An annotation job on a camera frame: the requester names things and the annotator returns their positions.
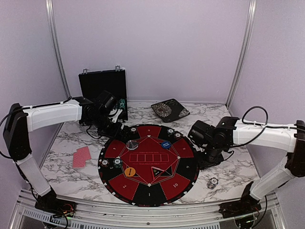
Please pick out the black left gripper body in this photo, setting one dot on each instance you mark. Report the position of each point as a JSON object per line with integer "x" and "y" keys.
{"x": 106, "y": 130}

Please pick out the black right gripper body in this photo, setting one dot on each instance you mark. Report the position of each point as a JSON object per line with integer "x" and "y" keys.
{"x": 213, "y": 156}

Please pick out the clear round dealer button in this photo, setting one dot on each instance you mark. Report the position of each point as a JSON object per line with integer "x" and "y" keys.
{"x": 132, "y": 145}

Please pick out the grey chip stack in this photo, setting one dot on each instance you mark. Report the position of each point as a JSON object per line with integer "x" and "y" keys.
{"x": 212, "y": 183}

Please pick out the green 50 chips seat three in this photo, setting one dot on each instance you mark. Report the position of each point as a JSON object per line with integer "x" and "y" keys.
{"x": 117, "y": 163}

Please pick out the red playing card deck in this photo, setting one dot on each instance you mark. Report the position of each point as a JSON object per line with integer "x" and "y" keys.
{"x": 80, "y": 157}

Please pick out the orange big blind button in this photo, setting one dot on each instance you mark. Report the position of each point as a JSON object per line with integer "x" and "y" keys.
{"x": 130, "y": 172}

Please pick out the blue small blind button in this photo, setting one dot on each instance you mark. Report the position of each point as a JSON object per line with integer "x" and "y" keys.
{"x": 166, "y": 144}

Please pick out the green 50 chip seat seven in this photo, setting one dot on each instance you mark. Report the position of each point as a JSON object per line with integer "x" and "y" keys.
{"x": 170, "y": 131}

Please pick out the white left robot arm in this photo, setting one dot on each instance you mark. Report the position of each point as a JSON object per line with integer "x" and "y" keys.
{"x": 21, "y": 120}

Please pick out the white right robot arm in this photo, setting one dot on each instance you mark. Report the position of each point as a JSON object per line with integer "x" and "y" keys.
{"x": 232, "y": 132}

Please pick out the round red black poker mat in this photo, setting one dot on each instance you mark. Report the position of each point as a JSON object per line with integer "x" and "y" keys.
{"x": 162, "y": 175}

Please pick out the black poker chip case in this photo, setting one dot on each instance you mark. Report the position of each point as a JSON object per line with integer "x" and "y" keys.
{"x": 114, "y": 81}

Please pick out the black floral square plate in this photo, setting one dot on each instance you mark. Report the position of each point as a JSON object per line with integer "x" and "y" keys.
{"x": 170, "y": 110}

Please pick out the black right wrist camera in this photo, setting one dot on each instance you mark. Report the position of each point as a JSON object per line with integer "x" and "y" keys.
{"x": 201, "y": 133}

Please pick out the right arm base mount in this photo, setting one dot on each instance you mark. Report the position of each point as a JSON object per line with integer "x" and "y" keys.
{"x": 237, "y": 208}

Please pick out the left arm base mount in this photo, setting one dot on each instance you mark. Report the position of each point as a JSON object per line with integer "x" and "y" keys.
{"x": 60, "y": 208}

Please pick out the aluminium front rail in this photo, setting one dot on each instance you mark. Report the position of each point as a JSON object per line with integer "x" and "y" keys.
{"x": 89, "y": 214}

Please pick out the left aluminium corner post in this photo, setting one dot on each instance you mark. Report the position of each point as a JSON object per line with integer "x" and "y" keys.
{"x": 56, "y": 47}

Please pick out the aluminium corner post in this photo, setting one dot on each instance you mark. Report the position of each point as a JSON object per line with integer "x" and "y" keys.
{"x": 245, "y": 45}
{"x": 56, "y": 47}

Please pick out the right aluminium corner post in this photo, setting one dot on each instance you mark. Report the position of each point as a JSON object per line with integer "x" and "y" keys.
{"x": 245, "y": 45}

